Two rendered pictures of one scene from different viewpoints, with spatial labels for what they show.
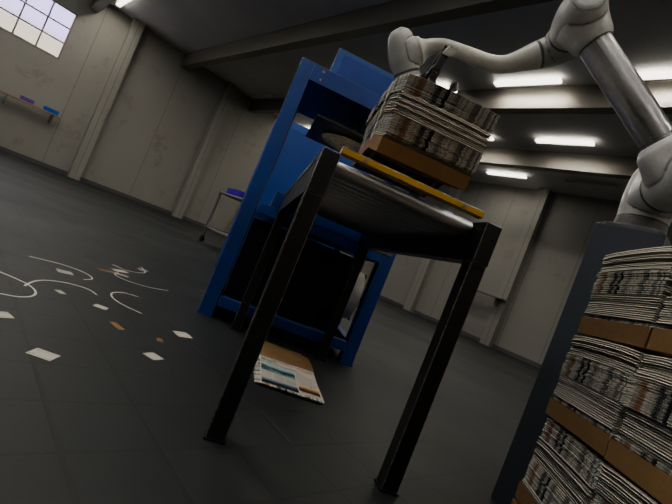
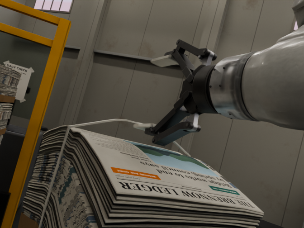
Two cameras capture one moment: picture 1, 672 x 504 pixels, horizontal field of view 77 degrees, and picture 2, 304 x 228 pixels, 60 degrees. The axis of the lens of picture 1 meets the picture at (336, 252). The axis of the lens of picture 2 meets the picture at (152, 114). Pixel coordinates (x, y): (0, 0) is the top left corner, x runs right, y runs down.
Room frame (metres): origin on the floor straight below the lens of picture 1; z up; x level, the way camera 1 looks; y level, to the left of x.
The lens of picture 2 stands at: (1.83, -0.30, 1.17)
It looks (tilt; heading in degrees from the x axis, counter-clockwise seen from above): 3 degrees up; 158
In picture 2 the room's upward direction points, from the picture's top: 15 degrees clockwise
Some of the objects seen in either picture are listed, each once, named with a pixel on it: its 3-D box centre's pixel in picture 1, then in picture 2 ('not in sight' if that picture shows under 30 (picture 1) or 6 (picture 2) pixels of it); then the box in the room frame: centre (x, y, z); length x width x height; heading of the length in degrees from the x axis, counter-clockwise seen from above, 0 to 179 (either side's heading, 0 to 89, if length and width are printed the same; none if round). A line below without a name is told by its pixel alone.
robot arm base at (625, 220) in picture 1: (631, 229); not in sight; (1.45, -0.92, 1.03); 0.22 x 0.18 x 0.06; 43
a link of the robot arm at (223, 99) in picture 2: not in sight; (243, 87); (1.54, -0.06, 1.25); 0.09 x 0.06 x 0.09; 101
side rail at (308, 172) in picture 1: (297, 194); not in sight; (1.74, 0.24, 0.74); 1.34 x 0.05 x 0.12; 11
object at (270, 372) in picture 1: (287, 376); not in sight; (1.82, -0.01, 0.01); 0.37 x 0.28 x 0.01; 11
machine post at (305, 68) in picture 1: (257, 186); not in sight; (2.41, 0.56, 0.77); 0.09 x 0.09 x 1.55; 11
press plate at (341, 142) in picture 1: (348, 144); not in sight; (2.79, 0.19, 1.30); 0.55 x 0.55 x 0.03; 11
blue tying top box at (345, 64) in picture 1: (368, 96); not in sight; (2.78, 0.19, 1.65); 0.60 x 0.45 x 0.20; 101
